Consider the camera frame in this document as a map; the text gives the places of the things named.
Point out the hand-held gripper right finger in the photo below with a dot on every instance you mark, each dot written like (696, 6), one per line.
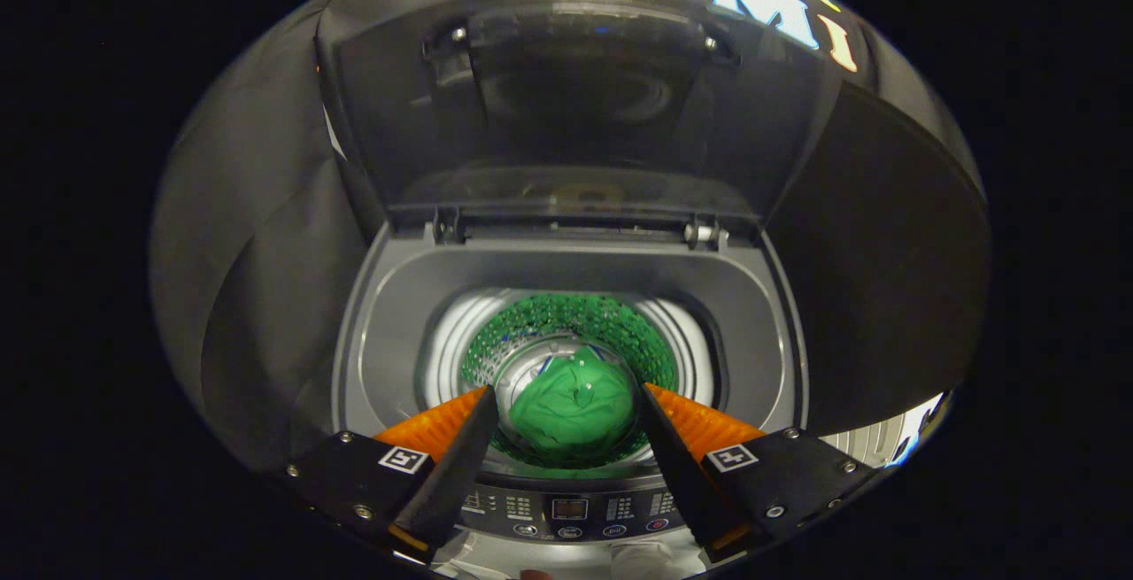
(677, 474)

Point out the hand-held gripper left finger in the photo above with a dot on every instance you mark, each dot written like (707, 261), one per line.
(460, 483)

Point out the green polo shirt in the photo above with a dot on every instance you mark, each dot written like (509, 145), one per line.
(566, 412)

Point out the dark transparent washing machine lid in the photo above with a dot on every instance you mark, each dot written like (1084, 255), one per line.
(575, 119)

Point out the black backdrop cloth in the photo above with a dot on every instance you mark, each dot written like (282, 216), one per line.
(248, 252)

